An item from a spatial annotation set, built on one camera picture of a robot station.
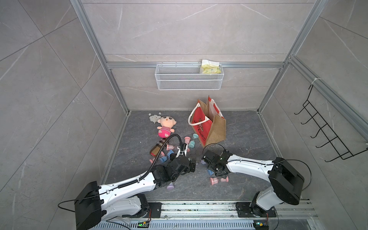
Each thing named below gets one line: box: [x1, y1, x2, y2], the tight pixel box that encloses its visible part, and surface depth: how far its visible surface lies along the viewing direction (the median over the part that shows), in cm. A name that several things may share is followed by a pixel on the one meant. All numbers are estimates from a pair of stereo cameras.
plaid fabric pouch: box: [149, 138, 168, 157], surface depth 97 cm
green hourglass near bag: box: [188, 133, 199, 149], surface depth 101 cm
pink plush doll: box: [156, 115, 177, 138], surface depth 105 cm
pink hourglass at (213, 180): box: [209, 175, 230, 186], surface depth 83 cm
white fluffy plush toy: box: [148, 112, 162, 124], surface depth 113 cm
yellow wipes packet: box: [201, 59, 222, 74], surface depth 87 cm
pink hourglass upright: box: [184, 136, 192, 145], surface depth 101 cm
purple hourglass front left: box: [166, 182, 175, 190], surface depth 81 cm
